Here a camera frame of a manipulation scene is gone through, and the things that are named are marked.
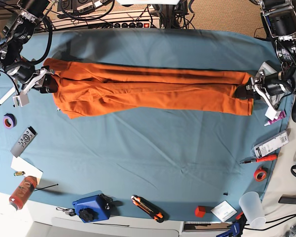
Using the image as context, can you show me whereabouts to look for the white paper card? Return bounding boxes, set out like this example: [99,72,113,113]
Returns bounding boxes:
[11,157,43,185]

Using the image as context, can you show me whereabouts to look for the grey remote control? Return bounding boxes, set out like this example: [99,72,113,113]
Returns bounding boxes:
[10,126,37,157]

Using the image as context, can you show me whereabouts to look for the red drink can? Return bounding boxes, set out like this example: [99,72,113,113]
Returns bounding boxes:
[9,176,37,211]

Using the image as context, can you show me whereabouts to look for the red handled screwdriver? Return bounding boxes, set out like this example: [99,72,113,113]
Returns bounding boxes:
[240,154,277,164]

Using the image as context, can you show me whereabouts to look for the orange black utility knife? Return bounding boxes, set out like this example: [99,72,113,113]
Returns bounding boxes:
[131,195,164,223]

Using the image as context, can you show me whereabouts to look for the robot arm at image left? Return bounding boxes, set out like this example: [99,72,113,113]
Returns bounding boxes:
[0,0,58,107]

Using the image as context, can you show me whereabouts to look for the small AA battery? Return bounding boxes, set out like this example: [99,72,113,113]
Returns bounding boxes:
[14,171,25,176]

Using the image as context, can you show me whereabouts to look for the black zip tie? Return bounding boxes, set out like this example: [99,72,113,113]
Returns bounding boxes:
[34,184,59,192]

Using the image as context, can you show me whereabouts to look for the purple glue tube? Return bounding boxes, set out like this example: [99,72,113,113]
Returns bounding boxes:
[264,111,286,126]

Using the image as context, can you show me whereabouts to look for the purple tape roll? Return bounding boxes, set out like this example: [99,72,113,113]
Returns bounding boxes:
[3,113,17,129]

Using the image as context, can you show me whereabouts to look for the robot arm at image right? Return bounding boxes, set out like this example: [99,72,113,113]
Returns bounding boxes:
[234,0,296,120]

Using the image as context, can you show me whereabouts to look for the black power adapter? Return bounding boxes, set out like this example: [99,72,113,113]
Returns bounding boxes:
[278,195,296,204]

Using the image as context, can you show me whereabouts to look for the small red cube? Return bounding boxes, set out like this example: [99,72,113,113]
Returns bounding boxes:
[194,206,206,218]

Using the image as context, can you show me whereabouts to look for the black and white marker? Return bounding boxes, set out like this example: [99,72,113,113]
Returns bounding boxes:
[0,87,15,106]

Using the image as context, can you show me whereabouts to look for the translucent plastic cup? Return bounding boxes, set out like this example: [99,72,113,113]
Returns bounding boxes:
[239,192,266,229]

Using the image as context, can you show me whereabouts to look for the red tape roll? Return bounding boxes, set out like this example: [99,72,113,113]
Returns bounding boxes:
[254,166,268,182]

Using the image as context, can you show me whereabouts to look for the blue box with black knob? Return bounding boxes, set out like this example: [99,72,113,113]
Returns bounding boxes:
[72,194,113,223]

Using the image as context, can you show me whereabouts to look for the blue-grey table cloth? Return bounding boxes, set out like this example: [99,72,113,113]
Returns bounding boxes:
[0,29,289,221]

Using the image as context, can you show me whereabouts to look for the white square card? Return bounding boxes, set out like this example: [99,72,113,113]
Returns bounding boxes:
[211,200,237,222]

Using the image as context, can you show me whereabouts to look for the black power strip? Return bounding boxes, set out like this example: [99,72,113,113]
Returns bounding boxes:
[56,21,161,30]

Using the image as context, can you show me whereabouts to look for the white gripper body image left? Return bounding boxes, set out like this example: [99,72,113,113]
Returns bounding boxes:
[12,67,55,107]

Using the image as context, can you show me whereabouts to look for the orange t-shirt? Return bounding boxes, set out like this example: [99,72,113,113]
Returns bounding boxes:
[44,58,254,119]

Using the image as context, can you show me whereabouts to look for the leaf pattern booklet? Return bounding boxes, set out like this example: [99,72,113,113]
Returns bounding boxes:
[258,62,277,76]

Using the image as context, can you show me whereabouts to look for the blue black bar clamp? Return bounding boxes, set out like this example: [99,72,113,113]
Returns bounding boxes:
[217,212,247,237]

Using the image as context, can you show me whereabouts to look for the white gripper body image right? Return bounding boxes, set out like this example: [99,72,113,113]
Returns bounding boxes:
[246,70,281,119]

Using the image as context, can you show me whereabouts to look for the clear packaged bit set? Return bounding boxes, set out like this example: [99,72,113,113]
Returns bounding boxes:
[251,130,289,158]

